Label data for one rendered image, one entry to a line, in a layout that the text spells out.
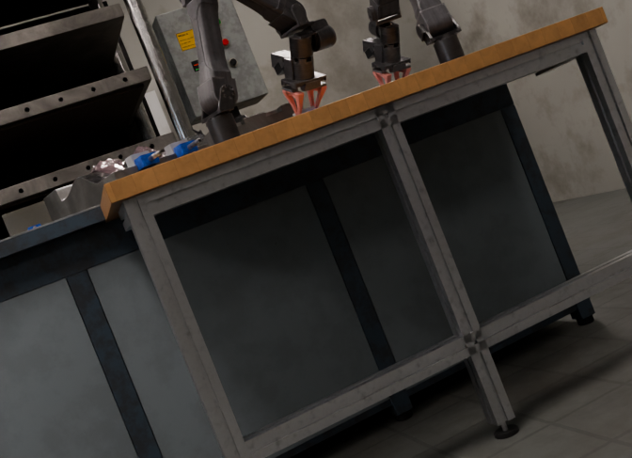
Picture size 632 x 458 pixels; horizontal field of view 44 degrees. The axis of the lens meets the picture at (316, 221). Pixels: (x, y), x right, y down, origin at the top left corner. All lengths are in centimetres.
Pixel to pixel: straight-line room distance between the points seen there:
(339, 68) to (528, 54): 412
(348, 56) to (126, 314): 429
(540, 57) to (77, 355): 127
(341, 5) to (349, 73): 52
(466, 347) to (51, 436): 95
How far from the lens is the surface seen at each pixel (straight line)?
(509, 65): 184
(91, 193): 200
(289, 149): 160
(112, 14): 296
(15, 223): 275
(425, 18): 199
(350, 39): 601
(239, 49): 303
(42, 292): 192
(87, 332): 193
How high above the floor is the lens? 62
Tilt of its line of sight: 1 degrees down
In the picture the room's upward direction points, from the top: 22 degrees counter-clockwise
